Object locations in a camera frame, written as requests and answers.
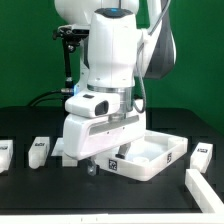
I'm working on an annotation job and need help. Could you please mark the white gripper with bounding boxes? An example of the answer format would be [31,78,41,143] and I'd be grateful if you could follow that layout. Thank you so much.
[63,112,146,176]

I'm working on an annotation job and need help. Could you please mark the white desk tabletop tray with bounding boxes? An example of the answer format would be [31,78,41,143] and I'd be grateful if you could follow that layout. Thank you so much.
[96,130,188,181]

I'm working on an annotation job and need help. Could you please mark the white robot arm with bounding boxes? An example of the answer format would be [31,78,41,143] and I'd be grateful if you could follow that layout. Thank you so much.
[54,0,176,174]

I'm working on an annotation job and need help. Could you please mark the white fiducial marker sheet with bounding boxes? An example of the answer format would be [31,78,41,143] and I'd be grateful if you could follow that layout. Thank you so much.
[51,138,64,156]

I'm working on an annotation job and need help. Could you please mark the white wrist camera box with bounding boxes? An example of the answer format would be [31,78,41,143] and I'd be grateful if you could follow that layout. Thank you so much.
[65,92,120,118]

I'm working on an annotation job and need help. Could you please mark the black base cables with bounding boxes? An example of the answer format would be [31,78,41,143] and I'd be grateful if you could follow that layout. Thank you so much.
[27,88,75,108]

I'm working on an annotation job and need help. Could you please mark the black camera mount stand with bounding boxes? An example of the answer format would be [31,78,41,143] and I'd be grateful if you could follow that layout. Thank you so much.
[52,25,89,103]

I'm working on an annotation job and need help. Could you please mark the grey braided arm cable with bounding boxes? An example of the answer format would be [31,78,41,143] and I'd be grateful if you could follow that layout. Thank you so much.
[132,0,173,114]

